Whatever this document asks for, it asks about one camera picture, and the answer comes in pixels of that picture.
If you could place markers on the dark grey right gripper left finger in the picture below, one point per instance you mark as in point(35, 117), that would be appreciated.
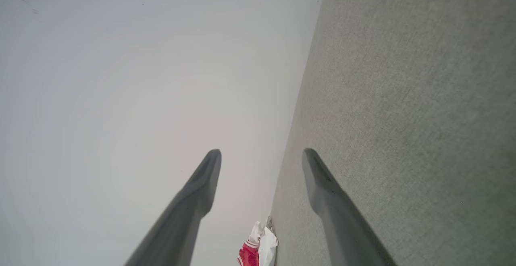
point(183, 221)

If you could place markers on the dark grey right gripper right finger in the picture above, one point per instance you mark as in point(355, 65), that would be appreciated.
point(342, 225)

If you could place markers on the red white Bulls jersey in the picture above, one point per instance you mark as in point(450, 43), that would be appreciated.
point(258, 248)

